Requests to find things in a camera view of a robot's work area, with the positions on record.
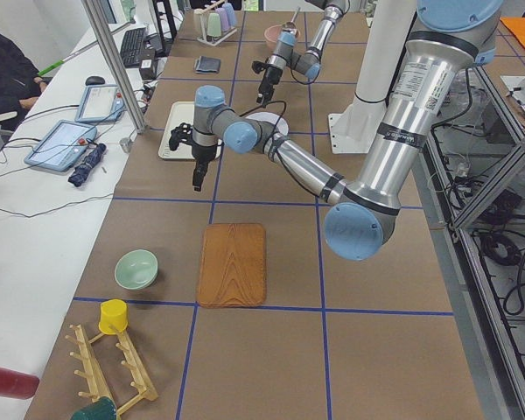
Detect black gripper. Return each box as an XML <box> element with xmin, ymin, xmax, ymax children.
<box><xmin>192</xmin><ymin>143</ymin><xmax>216</xmax><ymax>192</ymax></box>
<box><xmin>256</xmin><ymin>65</ymin><xmax>282</xmax><ymax>105</ymax></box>

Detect white ribbed plate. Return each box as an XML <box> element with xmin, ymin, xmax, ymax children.
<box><xmin>247</xmin><ymin>111</ymin><xmax>289</xmax><ymax>136</ymax></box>

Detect brown wood-grain tray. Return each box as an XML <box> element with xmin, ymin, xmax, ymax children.
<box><xmin>196</xmin><ymin>223</ymin><xmax>267</xmax><ymax>308</ymax></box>

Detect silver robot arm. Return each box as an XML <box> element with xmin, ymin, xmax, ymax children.
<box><xmin>192</xmin><ymin>1</ymin><xmax>501</xmax><ymax>261</ymax></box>
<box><xmin>251</xmin><ymin>0</ymin><xmax>349</xmax><ymax>105</ymax></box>

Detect cream bear-print tray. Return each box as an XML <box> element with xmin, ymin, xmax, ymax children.
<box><xmin>157</xmin><ymin>101</ymin><xmax>223</xmax><ymax>162</ymax></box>

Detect pink bowl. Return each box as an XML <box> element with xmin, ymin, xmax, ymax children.
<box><xmin>263</xmin><ymin>24</ymin><xmax>299</xmax><ymax>52</ymax></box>

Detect folded grey cloth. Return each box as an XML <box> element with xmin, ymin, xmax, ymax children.
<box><xmin>194</xmin><ymin>56</ymin><xmax>221</xmax><ymax>74</ymax></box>

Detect metal scoop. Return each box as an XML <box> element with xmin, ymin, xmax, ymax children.
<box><xmin>282</xmin><ymin>6</ymin><xmax>301</xmax><ymax>34</ymax></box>

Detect white cup rack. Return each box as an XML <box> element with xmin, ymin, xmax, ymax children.
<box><xmin>197</xmin><ymin>27</ymin><xmax>238</xmax><ymax>46</ymax></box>

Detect small silver cylinder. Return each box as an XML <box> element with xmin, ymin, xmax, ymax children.
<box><xmin>119</xmin><ymin>137</ymin><xmax>132</xmax><ymax>153</ymax></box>

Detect lilac pastel cup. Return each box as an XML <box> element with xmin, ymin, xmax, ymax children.
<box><xmin>215</xmin><ymin>6</ymin><xmax>230</xmax><ymax>32</ymax></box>

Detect blue pastel cup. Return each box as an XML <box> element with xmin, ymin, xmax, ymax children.
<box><xmin>222</xmin><ymin>3</ymin><xmax>237</xmax><ymax>27</ymax></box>

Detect green pastel cup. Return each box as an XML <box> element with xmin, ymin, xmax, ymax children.
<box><xmin>206</xmin><ymin>12</ymin><xmax>222</xmax><ymax>38</ymax></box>

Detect beige pastel cup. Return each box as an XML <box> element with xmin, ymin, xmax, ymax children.
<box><xmin>193</xmin><ymin>9</ymin><xmax>207</xmax><ymax>38</ymax></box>

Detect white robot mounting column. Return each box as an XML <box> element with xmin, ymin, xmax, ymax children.
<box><xmin>329</xmin><ymin>0</ymin><xmax>417</xmax><ymax>154</ymax></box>

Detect folded navy umbrella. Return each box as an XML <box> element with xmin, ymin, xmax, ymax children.
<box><xmin>68</xmin><ymin>143</ymin><xmax>107</xmax><ymax>187</ymax></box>

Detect small black box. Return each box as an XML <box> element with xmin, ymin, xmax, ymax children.
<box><xmin>139</xmin><ymin>59</ymin><xmax>158</xmax><ymax>81</ymax></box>

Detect far teach pendant tablet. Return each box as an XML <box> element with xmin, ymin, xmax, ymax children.
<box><xmin>74</xmin><ymin>84</ymin><xmax>125</xmax><ymax>123</ymax></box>

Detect teach pendant tablet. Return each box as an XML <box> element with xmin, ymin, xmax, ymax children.
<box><xmin>74</xmin><ymin>84</ymin><xmax>125</xmax><ymax>123</ymax></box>
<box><xmin>24</xmin><ymin>120</ymin><xmax>97</xmax><ymax>172</ymax></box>

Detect mint green bowl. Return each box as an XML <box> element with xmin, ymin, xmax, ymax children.
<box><xmin>115</xmin><ymin>249</ymin><xmax>158</xmax><ymax>291</ymax></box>

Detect black keyboard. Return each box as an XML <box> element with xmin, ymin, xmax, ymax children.
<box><xmin>119</xmin><ymin>27</ymin><xmax>147</xmax><ymax>68</ymax></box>

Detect black computer mouse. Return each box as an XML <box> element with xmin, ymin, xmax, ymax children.
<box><xmin>85</xmin><ymin>75</ymin><xmax>105</xmax><ymax>86</ymax></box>

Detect near teach pendant tablet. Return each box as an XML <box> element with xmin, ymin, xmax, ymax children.
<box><xmin>24</xmin><ymin>120</ymin><xmax>97</xmax><ymax>172</ymax></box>

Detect yellow cup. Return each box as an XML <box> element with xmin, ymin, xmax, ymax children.
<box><xmin>98</xmin><ymin>299</ymin><xmax>129</xmax><ymax>335</ymax></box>

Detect person in black jacket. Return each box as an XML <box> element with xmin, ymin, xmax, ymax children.
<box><xmin>0</xmin><ymin>33</ymin><xmax>47</xmax><ymax>130</ymax></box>

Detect wooden cup drying rack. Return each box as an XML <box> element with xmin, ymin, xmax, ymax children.
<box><xmin>65</xmin><ymin>324</ymin><xmax>159</xmax><ymax>419</ymax></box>

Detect dark green cup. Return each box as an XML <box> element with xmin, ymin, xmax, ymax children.
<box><xmin>71</xmin><ymin>396</ymin><xmax>117</xmax><ymax>420</ymax></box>

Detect red bottle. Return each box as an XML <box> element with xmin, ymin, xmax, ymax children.
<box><xmin>0</xmin><ymin>367</ymin><xmax>40</xmax><ymax>400</ymax></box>

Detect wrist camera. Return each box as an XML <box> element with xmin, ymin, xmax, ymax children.
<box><xmin>168</xmin><ymin>122</ymin><xmax>193</xmax><ymax>151</ymax></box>
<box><xmin>251</xmin><ymin>60</ymin><xmax>269</xmax><ymax>74</ymax></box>

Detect aluminium frame post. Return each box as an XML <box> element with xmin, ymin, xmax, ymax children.
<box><xmin>81</xmin><ymin>0</ymin><xmax>146</xmax><ymax>134</ymax></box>

